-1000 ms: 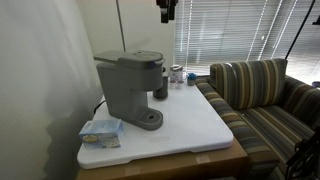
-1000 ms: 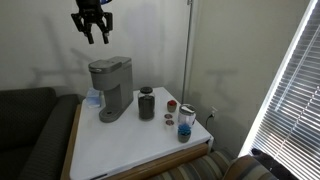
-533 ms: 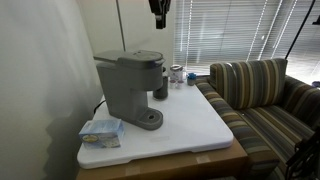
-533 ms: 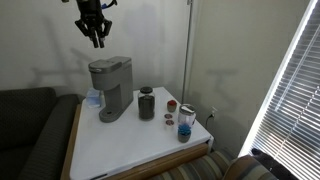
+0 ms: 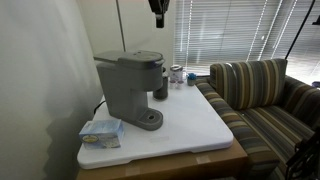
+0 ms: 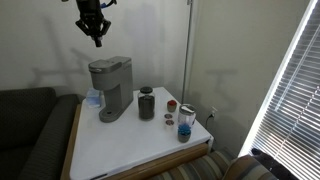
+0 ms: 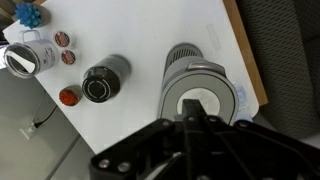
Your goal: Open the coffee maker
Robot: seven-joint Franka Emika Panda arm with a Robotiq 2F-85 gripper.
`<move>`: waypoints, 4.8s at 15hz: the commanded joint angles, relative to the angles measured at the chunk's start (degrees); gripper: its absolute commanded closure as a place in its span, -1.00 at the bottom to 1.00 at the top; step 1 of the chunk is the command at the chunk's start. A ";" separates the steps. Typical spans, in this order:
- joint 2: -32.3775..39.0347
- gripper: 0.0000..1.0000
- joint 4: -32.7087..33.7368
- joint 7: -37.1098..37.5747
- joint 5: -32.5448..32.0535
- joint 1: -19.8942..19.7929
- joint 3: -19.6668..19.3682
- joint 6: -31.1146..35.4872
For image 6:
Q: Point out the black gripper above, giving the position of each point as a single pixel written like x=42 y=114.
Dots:
x=90 y=11

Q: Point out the grey pod coffee maker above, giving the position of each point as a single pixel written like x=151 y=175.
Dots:
x=111 y=86

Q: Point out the coffee pod with foil lid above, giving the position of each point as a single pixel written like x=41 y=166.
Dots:
x=168 y=116
x=170 y=122

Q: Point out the blue tea box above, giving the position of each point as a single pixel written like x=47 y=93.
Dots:
x=93 y=98

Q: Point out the dark jar with black lid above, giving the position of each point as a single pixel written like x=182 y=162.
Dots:
x=146 y=106

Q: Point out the thin metal pole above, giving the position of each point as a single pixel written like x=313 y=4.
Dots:
x=187 y=50

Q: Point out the white board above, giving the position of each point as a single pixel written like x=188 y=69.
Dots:
x=133 y=143

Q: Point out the dark grey sofa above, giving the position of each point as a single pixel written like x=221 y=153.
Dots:
x=30 y=133

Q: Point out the small glass jar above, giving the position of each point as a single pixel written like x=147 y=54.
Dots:
x=186 y=116

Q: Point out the wooden table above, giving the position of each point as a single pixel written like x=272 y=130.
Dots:
x=166 y=161

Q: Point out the striped sofa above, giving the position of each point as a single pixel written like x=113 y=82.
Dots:
x=196 y=168

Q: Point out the striped cushion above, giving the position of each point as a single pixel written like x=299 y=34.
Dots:
x=246 y=170

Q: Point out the white window blinds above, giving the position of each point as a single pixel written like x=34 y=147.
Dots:
x=293 y=110

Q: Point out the black bulky object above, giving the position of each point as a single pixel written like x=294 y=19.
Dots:
x=271 y=165

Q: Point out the white wall outlet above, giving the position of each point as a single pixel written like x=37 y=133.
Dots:
x=213 y=110

